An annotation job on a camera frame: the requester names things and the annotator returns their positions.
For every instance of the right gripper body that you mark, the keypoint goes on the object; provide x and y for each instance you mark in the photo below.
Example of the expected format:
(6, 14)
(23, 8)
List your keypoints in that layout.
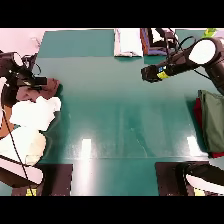
(150, 74)

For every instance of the white garment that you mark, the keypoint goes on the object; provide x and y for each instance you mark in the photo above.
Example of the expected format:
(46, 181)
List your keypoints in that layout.
(128, 41)
(33, 115)

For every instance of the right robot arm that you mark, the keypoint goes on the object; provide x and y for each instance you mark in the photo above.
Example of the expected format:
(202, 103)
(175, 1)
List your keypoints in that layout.
(203, 51)

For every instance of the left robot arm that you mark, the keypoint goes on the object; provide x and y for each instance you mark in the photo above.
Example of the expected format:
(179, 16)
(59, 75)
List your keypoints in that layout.
(8, 63)

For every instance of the heap of clothes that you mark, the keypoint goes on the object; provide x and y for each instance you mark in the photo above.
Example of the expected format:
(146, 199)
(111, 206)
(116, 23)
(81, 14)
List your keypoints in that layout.
(145, 40)

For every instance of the white folded garment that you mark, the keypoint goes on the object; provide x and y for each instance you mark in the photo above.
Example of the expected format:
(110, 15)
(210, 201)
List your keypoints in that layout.
(128, 41)

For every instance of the red garment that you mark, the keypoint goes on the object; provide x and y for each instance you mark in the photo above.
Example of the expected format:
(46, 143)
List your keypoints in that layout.
(197, 115)

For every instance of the yellow-green garment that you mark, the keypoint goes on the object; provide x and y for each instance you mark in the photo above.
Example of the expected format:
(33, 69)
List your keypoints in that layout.
(209, 32)

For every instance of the olive green garment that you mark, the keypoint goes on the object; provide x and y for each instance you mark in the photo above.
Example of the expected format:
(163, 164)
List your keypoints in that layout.
(215, 120)

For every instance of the brown garment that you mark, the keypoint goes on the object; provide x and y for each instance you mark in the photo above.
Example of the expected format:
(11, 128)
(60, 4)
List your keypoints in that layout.
(50, 87)

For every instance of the cream garment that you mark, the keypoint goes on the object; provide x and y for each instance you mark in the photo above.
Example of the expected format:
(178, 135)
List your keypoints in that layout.
(25, 143)

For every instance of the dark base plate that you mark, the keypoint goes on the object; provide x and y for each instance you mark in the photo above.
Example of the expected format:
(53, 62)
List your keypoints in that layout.
(56, 180)
(166, 180)

